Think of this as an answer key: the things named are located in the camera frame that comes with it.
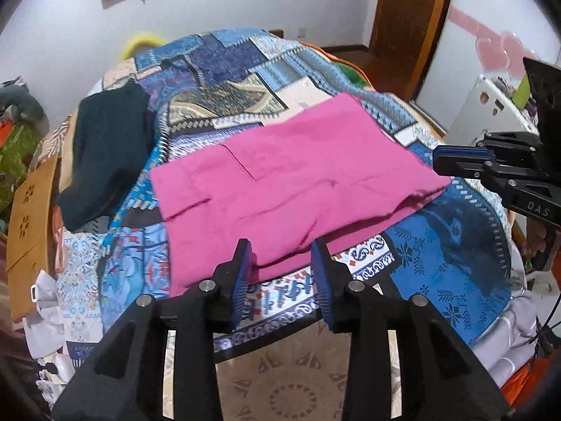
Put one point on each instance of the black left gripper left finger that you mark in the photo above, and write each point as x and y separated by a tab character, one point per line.
123	378

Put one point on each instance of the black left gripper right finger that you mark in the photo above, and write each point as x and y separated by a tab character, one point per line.
440	377

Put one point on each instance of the pink pants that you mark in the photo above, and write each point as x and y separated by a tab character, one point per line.
330	172

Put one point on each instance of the white sticker covered appliance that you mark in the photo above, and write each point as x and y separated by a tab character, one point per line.
486	110

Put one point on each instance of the orange cloth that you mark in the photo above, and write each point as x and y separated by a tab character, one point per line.
522	384

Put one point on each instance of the white crumpled cloth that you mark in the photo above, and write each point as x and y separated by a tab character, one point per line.
45	336

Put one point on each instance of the wooden lap desk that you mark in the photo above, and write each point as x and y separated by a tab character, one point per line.
30	244

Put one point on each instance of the brown wooden door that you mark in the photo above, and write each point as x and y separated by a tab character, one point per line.
401	42

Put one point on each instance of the dark teal folded garment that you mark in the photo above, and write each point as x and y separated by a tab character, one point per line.
114	135

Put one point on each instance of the green fabric storage box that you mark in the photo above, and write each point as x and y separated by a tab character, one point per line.
16	154

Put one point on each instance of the yellow curved pillow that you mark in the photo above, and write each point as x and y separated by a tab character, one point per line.
139	43

